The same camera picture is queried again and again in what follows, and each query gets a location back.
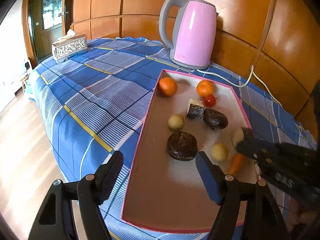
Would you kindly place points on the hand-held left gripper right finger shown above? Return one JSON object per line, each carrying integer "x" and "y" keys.
{"x": 206, "y": 175}

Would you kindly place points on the red cherry tomato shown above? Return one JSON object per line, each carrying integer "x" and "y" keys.
{"x": 210, "y": 100}

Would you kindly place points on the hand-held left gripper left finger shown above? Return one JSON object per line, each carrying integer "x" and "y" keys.
{"x": 112, "y": 170}

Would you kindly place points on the small yellow potato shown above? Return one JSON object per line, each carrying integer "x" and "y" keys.
{"x": 176, "y": 122}
{"x": 219, "y": 151}

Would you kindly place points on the dark avocado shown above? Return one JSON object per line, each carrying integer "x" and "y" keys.
{"x": 215, "y": 119}

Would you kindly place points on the cut eggplant piece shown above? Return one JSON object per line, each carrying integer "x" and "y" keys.
{"x": 238, "y": 136}
{"x": 195, "y": 108}

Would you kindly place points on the silver patterned tissue box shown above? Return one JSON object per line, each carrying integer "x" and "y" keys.
{"x": 70, "y": 46}

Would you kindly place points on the wooden glass door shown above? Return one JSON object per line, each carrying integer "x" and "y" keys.
{"x": 50, "y": 17}

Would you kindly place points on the small wooden stool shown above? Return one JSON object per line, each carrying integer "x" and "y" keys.
{"x": 25, "y": 80}

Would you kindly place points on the orange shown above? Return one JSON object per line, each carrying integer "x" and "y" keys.
{"x": 168, "y": 87}
{"x": 205, "y": 88}

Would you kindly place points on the small carrot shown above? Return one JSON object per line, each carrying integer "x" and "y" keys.
{"x": 236, "y": 163}

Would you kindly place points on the pink electric kettle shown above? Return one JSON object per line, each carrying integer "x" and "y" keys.
{"x": 195, "y": 35}

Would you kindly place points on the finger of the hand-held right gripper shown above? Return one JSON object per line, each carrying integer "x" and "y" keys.
{"x": 257, "y": 150}

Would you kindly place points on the pink-rimmed white tray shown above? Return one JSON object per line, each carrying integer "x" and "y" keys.
{"x": 162, "y": 192}

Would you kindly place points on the dark brown round cake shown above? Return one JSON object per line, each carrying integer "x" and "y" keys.
{"x": 182, "y": 145}

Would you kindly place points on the blue plaid tablecloth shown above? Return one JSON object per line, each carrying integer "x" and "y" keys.
{"x": 87, "y": 100}

